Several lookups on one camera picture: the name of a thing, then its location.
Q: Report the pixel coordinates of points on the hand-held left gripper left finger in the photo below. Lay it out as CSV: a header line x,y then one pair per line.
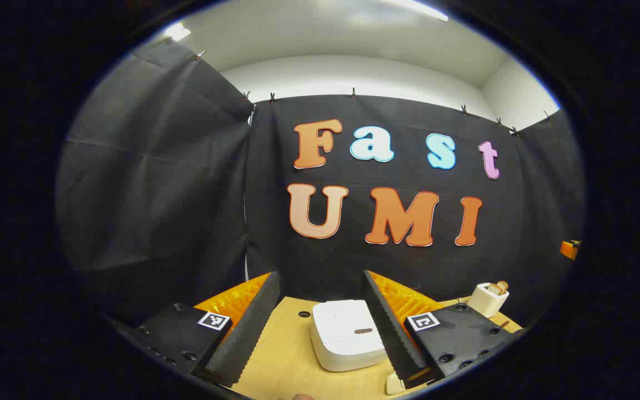
x,y
248,333

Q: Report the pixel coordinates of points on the white toaster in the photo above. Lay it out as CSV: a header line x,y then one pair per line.
x,y
484,304

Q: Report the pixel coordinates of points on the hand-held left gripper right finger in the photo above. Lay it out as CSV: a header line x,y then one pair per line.
x,y
392,333

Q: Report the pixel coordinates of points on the white rice cooker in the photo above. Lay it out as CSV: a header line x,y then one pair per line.
x,y
342,339

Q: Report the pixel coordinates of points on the ceiling light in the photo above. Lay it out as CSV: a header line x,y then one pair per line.
x,y
178,31

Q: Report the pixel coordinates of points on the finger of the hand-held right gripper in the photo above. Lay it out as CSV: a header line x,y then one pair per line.
x,y
569,249

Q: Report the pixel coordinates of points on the black backdrop cloth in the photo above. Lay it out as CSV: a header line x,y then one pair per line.
x,y
186,194

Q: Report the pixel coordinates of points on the cream rice container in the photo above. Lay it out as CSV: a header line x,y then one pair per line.
x,y
393,384

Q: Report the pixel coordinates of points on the toasted bread slice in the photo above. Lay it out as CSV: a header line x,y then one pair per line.
x,y
503,285
494,289

